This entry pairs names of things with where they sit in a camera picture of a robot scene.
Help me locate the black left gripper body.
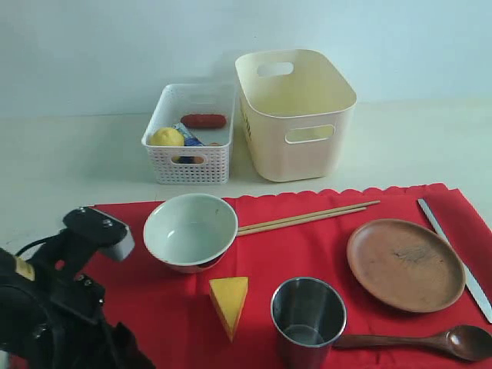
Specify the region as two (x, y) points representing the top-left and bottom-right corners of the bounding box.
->
(22, 230), (115, 368)

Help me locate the yellow cheese wedge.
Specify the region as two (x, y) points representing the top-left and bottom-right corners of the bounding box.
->
(209, 277), (249, 342)

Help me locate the stainless steel cup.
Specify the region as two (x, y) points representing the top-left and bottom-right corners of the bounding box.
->
(270, 277), (347, 368)

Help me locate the yellow lemon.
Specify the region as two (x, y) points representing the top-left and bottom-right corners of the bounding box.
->
(149, 127), (185, 146)

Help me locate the blue white milk carton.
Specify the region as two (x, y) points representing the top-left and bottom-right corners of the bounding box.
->
(172, 122), (204, 165)

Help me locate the red sausage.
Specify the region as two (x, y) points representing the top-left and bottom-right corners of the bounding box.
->
(180, 114), (227, 129)

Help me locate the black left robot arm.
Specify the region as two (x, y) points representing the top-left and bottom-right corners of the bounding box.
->
(1, 231), (154, 368)

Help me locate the white ceramic bowl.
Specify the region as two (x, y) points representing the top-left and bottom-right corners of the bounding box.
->
(143, 193), (238, 274)

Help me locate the white perforated plastic basket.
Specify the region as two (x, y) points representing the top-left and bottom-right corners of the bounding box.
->
(141, 83), (236, 185)

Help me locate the upper wooden chopstick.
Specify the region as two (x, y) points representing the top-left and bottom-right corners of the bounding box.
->
(238, 200), (381, 232)

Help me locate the wooden chopstick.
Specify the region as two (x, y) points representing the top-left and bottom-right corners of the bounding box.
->
(238, 207), (367, 237)
(238, 200), (381, 232)

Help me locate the lower wooden chopstick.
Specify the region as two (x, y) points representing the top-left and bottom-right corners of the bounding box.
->
(238, 207), (367, 237)

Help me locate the red scalloped placemat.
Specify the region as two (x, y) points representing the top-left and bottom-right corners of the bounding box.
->
(85, 184), (491, 368)

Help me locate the brown wooden plate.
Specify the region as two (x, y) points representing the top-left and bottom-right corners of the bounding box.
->
(347, 219), (466, 313)

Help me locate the cream plastic bin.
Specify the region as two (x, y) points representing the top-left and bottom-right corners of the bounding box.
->
(235, 49), (357, 182)

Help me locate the dark wooden spoon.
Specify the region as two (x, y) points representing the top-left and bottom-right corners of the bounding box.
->
(333, 325), (491, 361)

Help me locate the silver table knife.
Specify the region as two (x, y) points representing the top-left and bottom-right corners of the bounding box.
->
(417, 198), (492, 324)

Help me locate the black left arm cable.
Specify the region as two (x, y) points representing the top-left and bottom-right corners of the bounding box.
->
(14, 234), (62, 258)

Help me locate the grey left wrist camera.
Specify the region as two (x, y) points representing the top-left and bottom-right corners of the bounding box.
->
(62, 207), (135, 261)

